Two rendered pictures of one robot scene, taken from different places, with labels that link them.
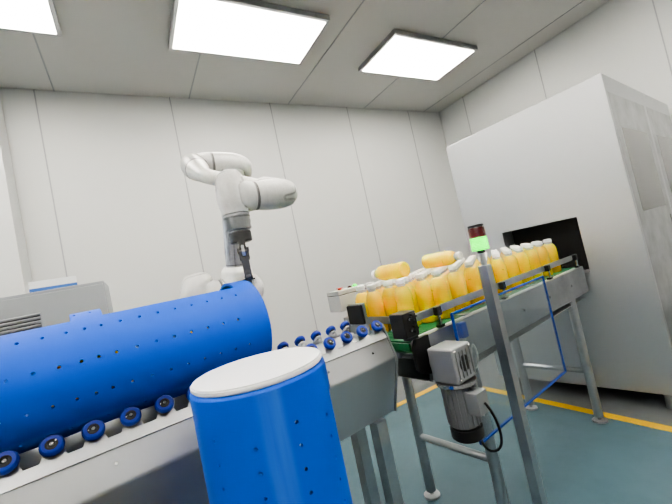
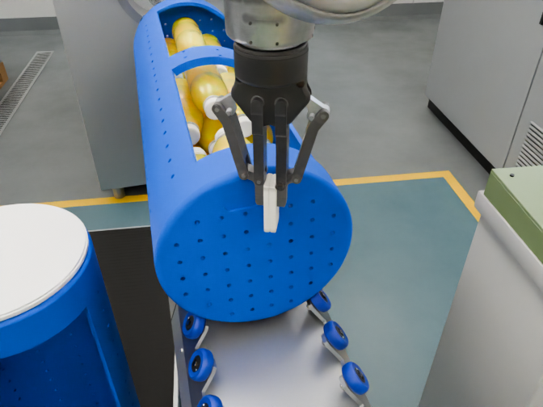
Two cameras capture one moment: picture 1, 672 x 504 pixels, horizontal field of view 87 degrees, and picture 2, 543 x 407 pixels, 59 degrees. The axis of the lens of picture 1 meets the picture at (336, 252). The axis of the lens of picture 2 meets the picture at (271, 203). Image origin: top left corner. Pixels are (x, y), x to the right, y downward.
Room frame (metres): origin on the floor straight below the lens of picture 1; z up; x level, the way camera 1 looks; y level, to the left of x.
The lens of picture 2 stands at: (1.39, -0.14, 1.55)
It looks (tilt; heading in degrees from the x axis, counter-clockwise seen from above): 37 degrees down; 112
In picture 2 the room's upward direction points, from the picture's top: straight up
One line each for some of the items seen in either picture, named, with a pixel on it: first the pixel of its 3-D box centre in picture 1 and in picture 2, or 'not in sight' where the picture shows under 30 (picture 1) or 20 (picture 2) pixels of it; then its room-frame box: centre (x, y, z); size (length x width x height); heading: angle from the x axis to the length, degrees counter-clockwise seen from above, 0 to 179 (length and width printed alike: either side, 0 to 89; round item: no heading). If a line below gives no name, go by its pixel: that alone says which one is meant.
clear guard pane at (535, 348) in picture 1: (516, 346); not in sight; (1.61, -0.70, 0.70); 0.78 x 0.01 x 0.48; 127
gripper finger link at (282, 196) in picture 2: not in sight; (289, 186); (1.23, 0.31, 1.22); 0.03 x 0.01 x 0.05; 14
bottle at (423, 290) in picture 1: (425, 299); not in sight; (1.56, -0.34, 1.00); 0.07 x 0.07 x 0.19
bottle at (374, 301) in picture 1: (376, 310); not in sight; (1.53, -0.12, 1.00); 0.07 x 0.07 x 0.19
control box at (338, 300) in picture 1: (349, 297); not in sight; (1.80, -0.02, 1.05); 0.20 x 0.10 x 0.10; 127
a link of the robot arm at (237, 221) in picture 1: (237, 223); (271, 9); (1.21, 0.31, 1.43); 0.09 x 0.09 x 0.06
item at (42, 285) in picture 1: (53, 285); not in sight; (2.30, 1.83, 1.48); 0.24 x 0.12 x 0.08; 128
